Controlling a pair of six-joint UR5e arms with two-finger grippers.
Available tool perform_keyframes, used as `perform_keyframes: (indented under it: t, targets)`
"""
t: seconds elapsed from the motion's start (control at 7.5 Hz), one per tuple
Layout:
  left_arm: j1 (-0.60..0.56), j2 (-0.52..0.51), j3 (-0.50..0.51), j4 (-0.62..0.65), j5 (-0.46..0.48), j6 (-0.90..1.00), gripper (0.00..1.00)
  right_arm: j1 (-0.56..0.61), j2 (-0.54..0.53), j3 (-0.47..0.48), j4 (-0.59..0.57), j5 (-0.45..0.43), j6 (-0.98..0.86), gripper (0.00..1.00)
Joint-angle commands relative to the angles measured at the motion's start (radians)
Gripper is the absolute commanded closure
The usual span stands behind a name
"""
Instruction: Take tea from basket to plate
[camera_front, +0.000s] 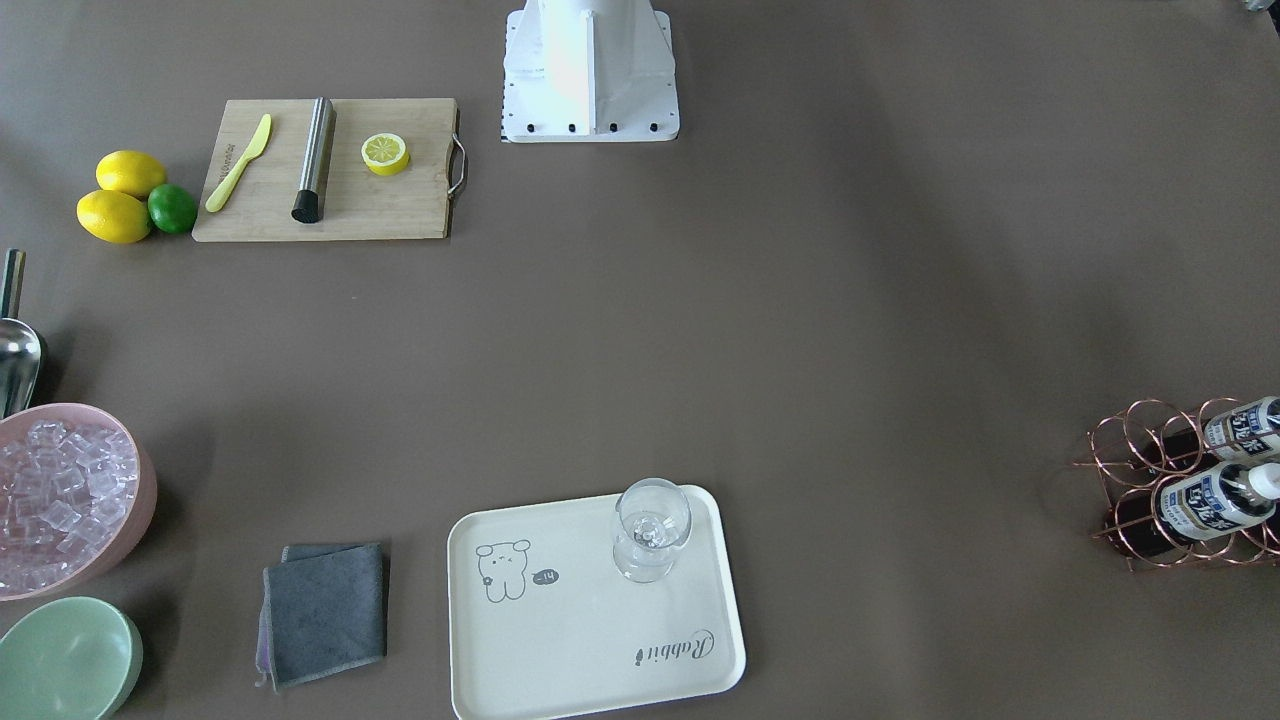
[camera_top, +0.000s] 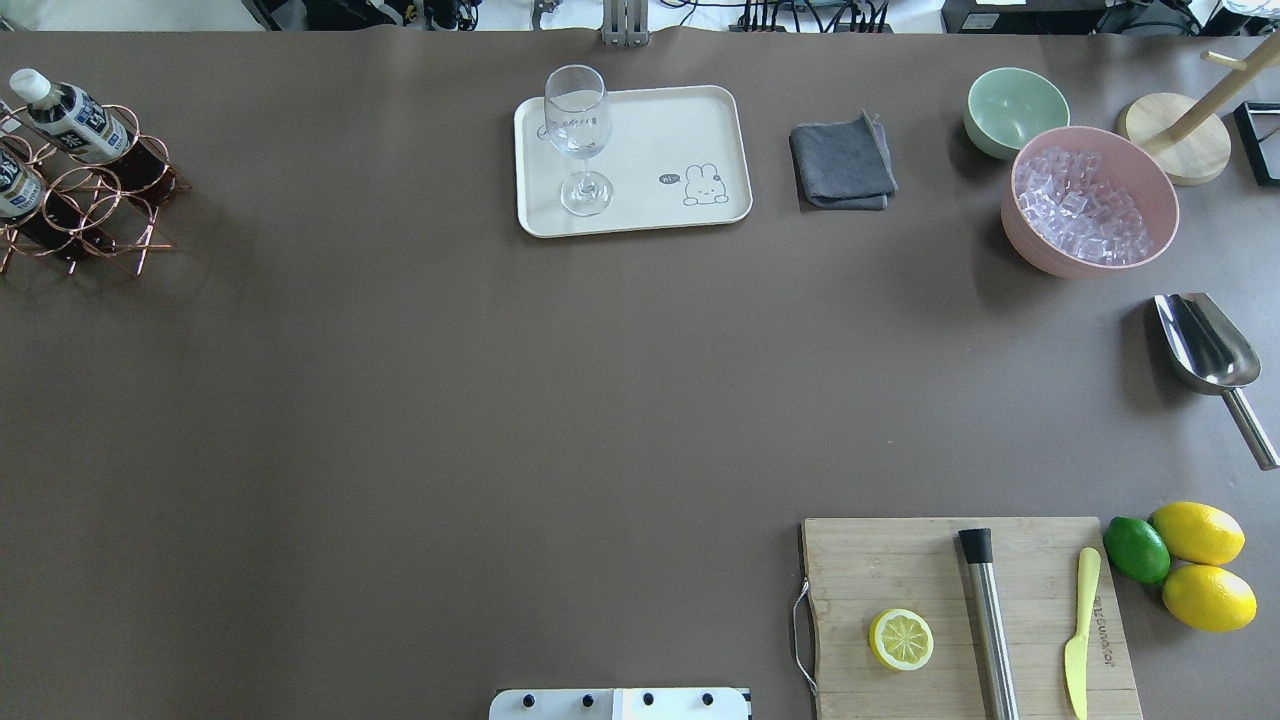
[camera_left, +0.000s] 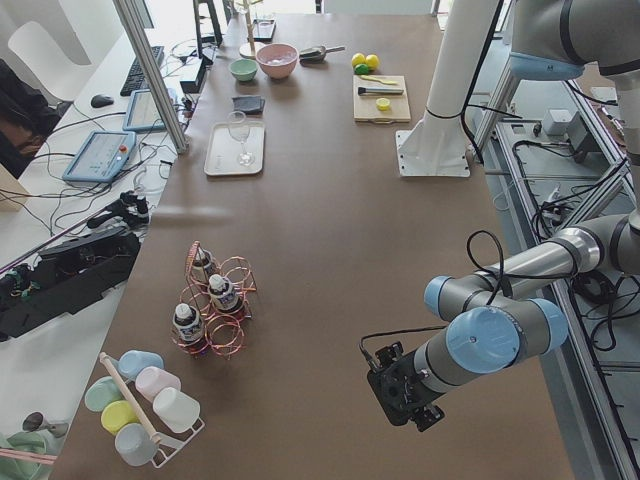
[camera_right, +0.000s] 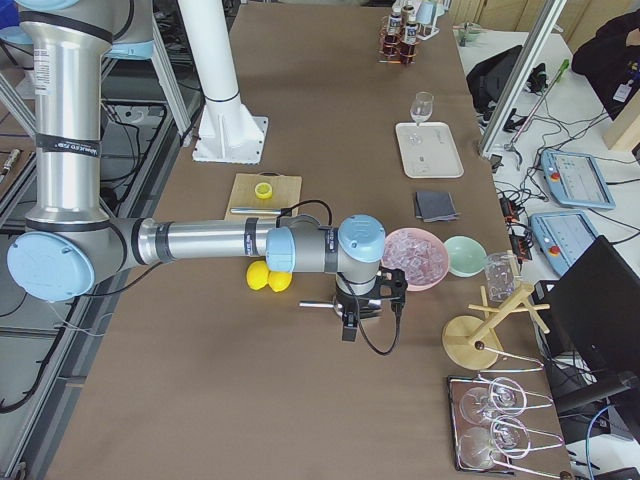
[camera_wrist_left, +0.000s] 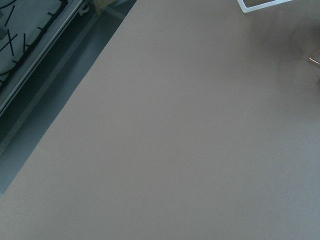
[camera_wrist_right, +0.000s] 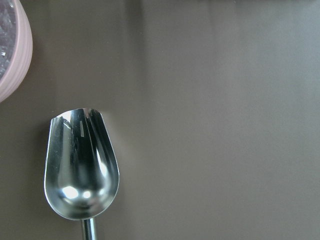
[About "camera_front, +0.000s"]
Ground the copper wire bottle basket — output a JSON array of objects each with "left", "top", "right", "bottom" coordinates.
[{"left": 1083, "top": 398, "right": 1279, "bottom": 571}]

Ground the tea bottle white cap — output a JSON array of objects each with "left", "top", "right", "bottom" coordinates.
[{"left": 1102, "top": 462, "right": 1279, "bottom": 560}]

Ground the clear stemless glass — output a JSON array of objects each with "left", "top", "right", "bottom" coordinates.
[{"left": 612, "top": 477, "right": 692, "bottom": 584}]

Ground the cream rabbit tray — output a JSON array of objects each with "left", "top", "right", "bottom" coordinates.
[{"left": 447, "top": 486, "right": 748, "bottom": 719}]

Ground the bamboo cutting board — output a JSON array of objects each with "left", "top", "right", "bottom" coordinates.
[{"left": 192, "top": 97, "right": 465, "bottom": 242}]

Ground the half lemon slice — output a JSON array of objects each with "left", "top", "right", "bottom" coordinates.
[{"left": 360, "top": 132, "right": 411, "bottom": 177}]

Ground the steel cylinder muddler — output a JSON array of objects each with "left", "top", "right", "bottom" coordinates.
[{"left": 291, "top": 97, "right": 337, "bottom": 224}]

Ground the grey folded cloth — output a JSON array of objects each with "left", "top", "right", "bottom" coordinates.
[{"left": 255, "top": 543, "right": 387, "bottom": 692}]

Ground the yellow plastic knife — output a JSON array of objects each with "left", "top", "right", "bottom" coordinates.
[{"left": 204, "top": 113, "right": 273, "bottom": 213}]

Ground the green lime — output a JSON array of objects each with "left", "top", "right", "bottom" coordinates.
[{"left": 146, "top": 183, "right": 198, "bottom": 234}]

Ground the upper yellow lemon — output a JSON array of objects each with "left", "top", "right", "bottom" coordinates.
[{"left": 95, "top": 150, "right": 168, "bottom": 200}]

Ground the yellow lemon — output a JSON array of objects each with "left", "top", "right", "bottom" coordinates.
[
  {"left": 76, "top": 190, "right": 152, "bottom": 243},
  {"left": 95, "top": 150, "right": 168, "bottom": 200}
]

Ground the lower yellow lemon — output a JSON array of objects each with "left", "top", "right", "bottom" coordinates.
[{"left": 76, "top": 190, "right": 152, "bottom": 243}]

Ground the pink bowl of ice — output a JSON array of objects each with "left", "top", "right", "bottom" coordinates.
[{"left": 1, "top": 404, "right": 157, "bottom": 602}]

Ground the steel ice scoop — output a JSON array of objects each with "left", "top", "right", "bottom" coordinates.
[{"left": 1, "top": 249, "right": 45, "bottom": 419}]

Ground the green empty bowl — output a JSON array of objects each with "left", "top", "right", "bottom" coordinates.
[{"left": 1, "top": 596, "right": 143, "bottom": 719}]

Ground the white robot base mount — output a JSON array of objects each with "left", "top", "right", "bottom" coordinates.
[{"left": 500, "top": 1, "right": 681, "bottom": 143}]

